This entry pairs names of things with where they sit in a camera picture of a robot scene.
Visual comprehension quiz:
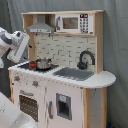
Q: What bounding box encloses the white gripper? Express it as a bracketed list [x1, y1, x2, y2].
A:
[7, 31, 30, 63]

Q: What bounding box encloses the small metal pot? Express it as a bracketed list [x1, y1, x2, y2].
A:
[36, 57, 52, 70]

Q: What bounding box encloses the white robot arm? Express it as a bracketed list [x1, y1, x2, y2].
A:
[0, 27, 30, 69]

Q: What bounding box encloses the wooden toy kitchen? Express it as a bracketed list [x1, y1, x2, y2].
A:
[9, 10, 116, 128]

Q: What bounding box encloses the grey range hood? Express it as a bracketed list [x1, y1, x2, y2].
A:
[26, 15, 54, 34]

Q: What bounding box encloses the black toy stovetop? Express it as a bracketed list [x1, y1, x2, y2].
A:
[18, 62, 59, 73]

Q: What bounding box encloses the left stove knob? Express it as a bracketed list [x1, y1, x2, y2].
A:
[14, 76, 20, 81]

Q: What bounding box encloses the stove knob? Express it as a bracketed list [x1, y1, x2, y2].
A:
[32, 81, 39, 87]
[14, 76, 20, 81]

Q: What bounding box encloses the right stove knob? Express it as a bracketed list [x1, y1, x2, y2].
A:
[32, 81, 39, 87]

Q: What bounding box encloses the toy microwave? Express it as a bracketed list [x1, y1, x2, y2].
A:
[56, 14, 93, 34]

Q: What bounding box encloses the toy oven door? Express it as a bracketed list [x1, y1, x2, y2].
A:
[13, 87, 45, 128]

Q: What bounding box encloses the grey toy sink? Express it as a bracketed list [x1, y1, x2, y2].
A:
[53, 67, 93, 81]

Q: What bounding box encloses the black toy faucet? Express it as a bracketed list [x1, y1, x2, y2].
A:
[77, 50, 95, 70]

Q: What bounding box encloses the white cabinet door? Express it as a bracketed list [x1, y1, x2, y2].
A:
[46, 82, 83, 128]

